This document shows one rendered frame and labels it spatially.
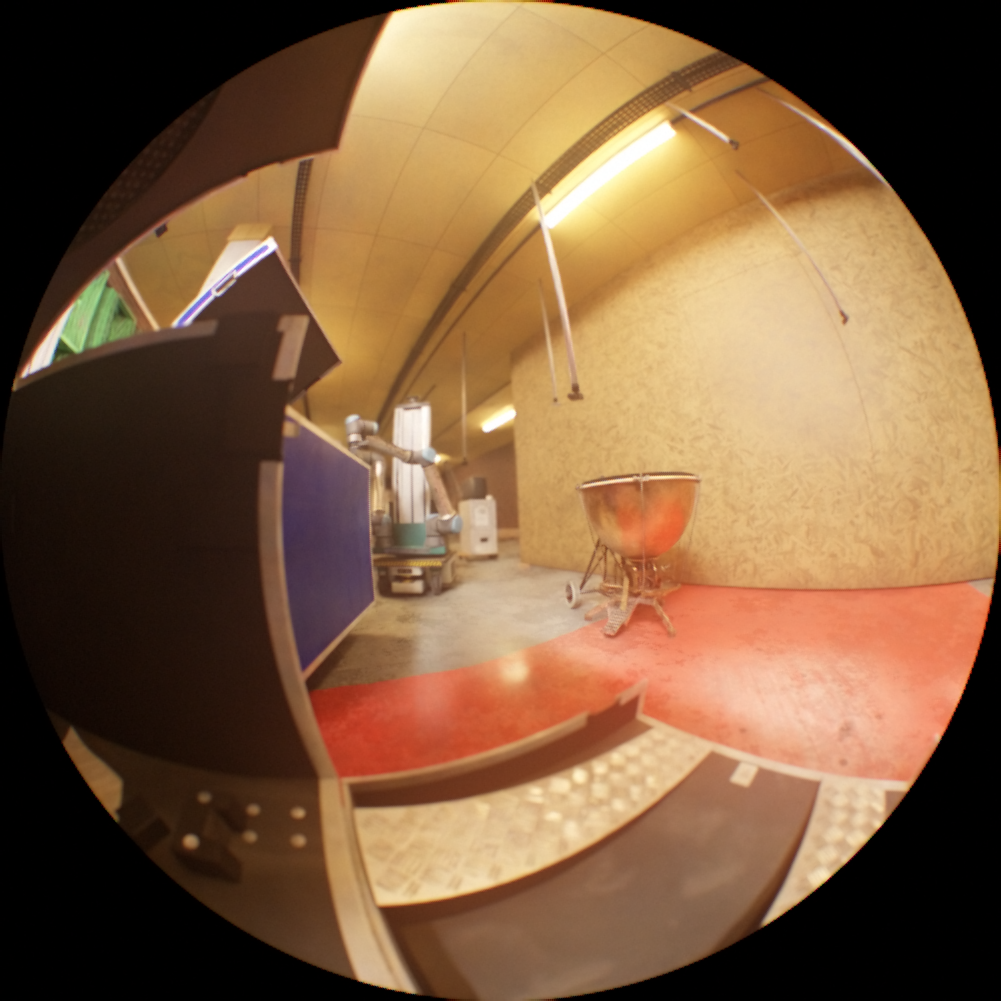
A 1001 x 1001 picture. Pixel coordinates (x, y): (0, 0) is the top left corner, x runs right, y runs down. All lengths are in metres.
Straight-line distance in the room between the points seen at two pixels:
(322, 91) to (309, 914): 1.51
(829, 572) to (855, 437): 0.90
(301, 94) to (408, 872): 1.51
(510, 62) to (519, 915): 3.21
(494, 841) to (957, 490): 2.82
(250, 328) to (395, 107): 2.32
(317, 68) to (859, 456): 2.94
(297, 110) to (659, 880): 1.76
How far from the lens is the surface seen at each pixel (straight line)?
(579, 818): 0.61
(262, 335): 0.54
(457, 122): 2.70
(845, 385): 2.55
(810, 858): 0.70
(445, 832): 0.55
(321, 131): 1.18
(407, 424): 2.98
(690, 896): 0.66
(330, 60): 1.11
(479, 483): 4.67
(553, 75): 2.66
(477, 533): 4.54
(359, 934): 0.48
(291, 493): 0.94
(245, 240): 3.31
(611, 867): 0.66
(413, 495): 2.82
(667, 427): 2.74
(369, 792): 0.66
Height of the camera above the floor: 0.62
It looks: 4 degrees up
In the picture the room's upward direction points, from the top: 2 degrees counter-clockwise
